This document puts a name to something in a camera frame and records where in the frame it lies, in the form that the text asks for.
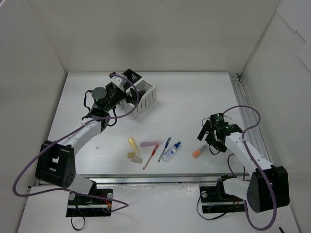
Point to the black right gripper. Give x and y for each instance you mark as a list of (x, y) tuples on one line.
[(210, 135)]

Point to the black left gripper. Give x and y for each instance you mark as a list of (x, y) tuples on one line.
[(128, 94)]

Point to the orange highlighter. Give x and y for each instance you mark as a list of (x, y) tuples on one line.
[(199, 151)]

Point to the blue ballpoint pen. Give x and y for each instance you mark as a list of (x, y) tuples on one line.
[(166, 145)]

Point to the clear blue-capped spray bottle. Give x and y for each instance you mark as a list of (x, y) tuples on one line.
[(171, 152)]

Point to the purple highlighter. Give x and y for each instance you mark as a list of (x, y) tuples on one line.
[(151, 143)]

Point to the red ballpoint pen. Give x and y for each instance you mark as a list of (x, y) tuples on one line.
[(152, 154)]

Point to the yellow highlighter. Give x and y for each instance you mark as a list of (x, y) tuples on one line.
[(134, 147)]

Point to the small wooden stamp block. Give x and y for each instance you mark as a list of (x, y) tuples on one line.
[(131, 155)]

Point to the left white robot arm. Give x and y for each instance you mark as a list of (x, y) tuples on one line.
[(56, 163)]

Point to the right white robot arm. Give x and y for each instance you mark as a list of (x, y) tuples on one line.
[(268, 186)]

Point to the white slotted organizer box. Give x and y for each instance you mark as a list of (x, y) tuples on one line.
[(145, 102)]

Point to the black slotted organizer box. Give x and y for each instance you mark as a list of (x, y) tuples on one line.
[(132, 77)]

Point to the beige eraser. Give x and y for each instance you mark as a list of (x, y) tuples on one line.
[(136, 159)]

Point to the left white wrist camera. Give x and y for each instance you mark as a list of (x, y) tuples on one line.
[(118, 79)]

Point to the aluminium side rail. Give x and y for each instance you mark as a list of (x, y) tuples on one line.
[(250, 118)]

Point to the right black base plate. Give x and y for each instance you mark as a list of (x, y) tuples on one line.
[(212, 203)]

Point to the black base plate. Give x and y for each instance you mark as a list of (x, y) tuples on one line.
[(212, 203), (79, 206)]

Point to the aluminium front rail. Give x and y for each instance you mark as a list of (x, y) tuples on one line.
[(155, 178)]

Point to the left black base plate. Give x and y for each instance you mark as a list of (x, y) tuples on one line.
[(79, 206)]

